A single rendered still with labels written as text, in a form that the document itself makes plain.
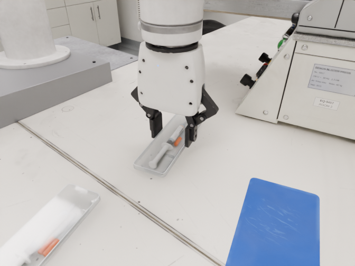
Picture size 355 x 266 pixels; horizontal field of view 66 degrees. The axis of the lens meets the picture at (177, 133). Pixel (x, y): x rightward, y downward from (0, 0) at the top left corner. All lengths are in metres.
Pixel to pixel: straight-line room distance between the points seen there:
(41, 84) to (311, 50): 0.52
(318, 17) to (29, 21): 0.61
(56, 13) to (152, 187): 2.56
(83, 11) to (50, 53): 2.24
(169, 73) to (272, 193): 0.23
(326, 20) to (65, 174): 0.48
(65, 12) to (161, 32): 2.58
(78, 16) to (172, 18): 2.66
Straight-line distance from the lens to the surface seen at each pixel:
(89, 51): 1.00
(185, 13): 0.36
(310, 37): 0.51
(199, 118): 0.43
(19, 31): 0.77
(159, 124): 0.49
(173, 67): 0.39
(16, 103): 0.64
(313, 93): 0.54
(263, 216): 0.40
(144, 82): 0.42
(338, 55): 0.52
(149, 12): 0.37
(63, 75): 0.68
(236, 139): 0.52
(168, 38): 0.36
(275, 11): 0.57
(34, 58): 0.78
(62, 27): 2.92
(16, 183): 0.49
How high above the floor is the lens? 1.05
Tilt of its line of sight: 35 degrees down
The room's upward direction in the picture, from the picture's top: straight up
